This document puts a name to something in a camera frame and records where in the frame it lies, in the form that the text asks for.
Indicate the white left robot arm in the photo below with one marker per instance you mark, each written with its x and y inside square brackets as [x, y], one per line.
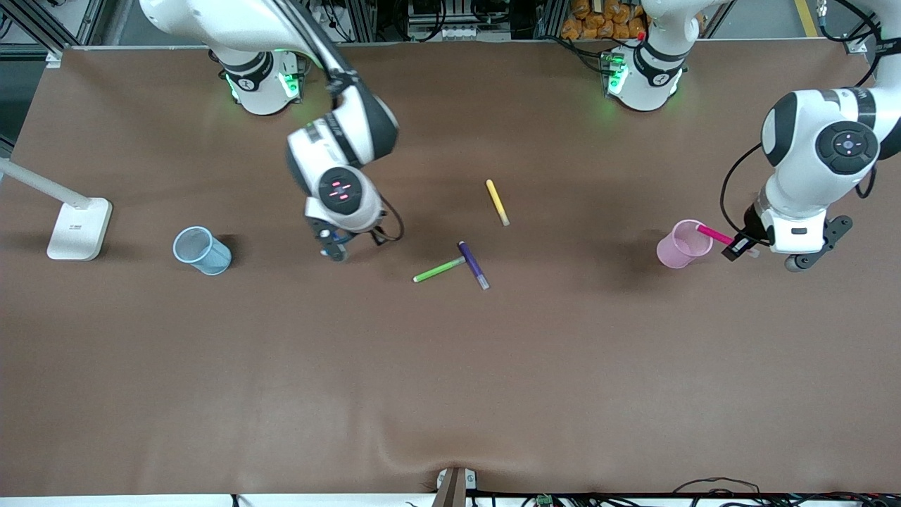
[816, 141]

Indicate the white lamp stand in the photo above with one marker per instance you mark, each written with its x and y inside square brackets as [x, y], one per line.
[77, 232]

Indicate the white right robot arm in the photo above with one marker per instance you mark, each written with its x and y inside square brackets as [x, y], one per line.
[352, 127]

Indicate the green marker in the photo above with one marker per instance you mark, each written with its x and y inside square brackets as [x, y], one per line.
[438, 270]

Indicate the yellow marker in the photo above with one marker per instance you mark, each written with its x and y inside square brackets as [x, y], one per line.
[496, 201]

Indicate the orange bumpy objects pile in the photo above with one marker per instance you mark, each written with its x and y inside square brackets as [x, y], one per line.
[598, 20]

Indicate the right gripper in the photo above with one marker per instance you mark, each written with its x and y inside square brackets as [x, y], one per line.
[376, 239]

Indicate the purple marker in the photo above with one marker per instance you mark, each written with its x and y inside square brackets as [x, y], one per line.
[471, 264]

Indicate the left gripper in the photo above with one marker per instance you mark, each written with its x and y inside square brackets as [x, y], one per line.
[750, 230]

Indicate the metal table edge clamp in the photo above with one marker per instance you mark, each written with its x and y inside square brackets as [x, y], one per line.
[454, 486]

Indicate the aluminium frame profile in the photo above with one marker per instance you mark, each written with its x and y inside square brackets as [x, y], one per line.
[855, 42]
[49, 28]

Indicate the pink marker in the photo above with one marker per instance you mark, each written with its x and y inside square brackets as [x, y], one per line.
[714, 234]

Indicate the light blue mesh cup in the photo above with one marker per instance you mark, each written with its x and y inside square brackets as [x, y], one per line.
[204, 253]

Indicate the pink mesh cup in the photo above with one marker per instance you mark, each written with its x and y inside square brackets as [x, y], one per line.
[679, 250]

